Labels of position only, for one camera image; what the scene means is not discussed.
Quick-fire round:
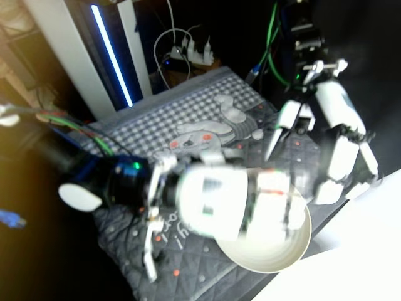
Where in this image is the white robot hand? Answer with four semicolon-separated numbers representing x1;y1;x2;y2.
264;78;382;206
175;149;302;242

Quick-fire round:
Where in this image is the cream round plate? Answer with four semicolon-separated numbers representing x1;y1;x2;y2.
215;167;313;274

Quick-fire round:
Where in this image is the grey bear print quilt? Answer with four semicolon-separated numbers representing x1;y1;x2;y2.
67;66;361;301

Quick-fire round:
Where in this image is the black box with blue light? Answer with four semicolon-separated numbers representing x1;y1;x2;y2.
162;57;190;69

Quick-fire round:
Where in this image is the white power strip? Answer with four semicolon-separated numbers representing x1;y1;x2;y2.
170;35;216;66

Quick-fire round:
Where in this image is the white column with blue light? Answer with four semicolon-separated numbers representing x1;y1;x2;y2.
23;0;154;120

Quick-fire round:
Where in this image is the green cable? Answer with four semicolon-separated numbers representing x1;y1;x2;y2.
250;0;293;88

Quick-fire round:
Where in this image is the white looped cable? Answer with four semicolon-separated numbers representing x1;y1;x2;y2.
153;28;192;89

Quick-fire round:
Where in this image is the thin white cable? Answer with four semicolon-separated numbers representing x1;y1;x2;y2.
165;0;176;48

